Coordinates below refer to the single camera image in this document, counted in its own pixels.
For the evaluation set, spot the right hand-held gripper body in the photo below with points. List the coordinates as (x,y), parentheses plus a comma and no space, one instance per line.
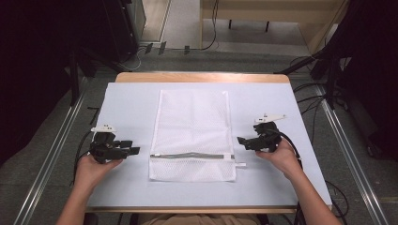
(267,136)

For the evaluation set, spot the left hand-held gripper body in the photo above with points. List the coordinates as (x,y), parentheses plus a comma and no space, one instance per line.
(104,149)

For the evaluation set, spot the white mesh laundry bag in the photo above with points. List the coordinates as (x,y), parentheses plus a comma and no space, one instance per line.
(192,131)

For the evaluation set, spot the person's left hand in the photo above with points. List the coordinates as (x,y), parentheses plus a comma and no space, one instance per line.
(92,170)

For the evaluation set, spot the person's right hand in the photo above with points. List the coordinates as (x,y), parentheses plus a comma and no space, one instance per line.
(283,157)

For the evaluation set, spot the pale blue table mat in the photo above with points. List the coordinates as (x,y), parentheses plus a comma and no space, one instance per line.
(131,106)

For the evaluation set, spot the black metal stand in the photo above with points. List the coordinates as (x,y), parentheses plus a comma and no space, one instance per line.
(75,81)
(328,68)

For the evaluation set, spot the person's lap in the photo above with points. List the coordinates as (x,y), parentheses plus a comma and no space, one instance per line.
(200,220)

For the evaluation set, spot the dark cabinet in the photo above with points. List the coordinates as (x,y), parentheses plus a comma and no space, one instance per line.
(122,28)

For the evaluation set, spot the light wooden bench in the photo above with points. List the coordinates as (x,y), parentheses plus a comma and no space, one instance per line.
(269,9)

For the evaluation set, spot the metal floor rail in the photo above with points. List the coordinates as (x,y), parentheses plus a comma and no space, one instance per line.
(47,165)
(352,159)

